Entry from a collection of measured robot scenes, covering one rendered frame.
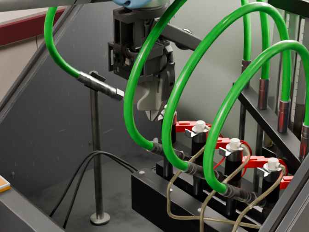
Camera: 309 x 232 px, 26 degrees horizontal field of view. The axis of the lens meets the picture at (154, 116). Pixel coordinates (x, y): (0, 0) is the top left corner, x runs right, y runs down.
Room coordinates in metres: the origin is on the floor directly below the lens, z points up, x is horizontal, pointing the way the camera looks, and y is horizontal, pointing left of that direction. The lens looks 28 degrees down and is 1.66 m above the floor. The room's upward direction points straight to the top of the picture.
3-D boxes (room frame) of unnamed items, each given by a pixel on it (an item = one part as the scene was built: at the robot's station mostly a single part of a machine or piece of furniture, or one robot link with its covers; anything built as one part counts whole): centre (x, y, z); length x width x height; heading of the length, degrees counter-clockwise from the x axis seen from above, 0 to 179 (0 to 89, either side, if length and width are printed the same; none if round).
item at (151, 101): (1.01, 0.01, 1.16); 0.06 x 0.03 x 0.09; 131
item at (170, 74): (1.02, -0.01, 1.20); 0.05 x 0.02 x 0.09; 41
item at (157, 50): (1.02, 0.02, 1.26); 0.09 x 0.08 x 0.12; 131
